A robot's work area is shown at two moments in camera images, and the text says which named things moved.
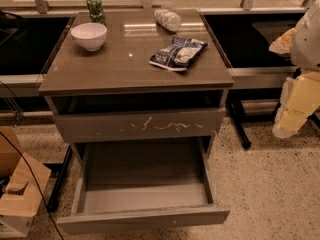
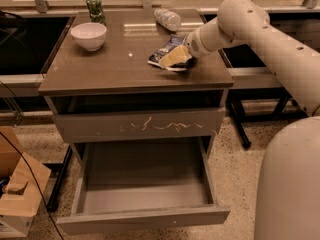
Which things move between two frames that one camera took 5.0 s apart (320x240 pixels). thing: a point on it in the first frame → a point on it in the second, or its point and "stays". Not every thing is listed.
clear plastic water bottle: [168, 20] stays
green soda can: [95, 9] stays
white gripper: [307, 44] → [194, 44]
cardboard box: [19, 193] stays
